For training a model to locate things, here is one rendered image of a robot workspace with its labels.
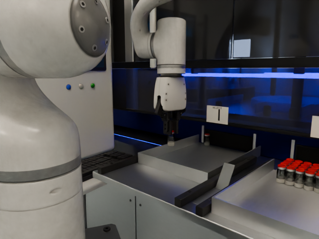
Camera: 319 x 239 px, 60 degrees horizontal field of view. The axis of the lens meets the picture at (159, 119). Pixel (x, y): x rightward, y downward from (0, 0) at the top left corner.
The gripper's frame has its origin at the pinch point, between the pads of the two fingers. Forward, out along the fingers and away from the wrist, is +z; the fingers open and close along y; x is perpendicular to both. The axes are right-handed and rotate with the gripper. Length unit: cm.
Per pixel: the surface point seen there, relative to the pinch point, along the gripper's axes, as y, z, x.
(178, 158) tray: -6.8, 11.8, -2.8
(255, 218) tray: 13.5, 11.6, 34.9
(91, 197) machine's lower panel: -17, 53, -80
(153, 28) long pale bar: -11.3, -33.3, -20.1
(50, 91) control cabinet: 19.4, -10.2, -41.7
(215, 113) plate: -20.7, -2.7, 1.6
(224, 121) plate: -21.0, -0.4, 5.2
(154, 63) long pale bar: -12.0, -20.6, -20.4
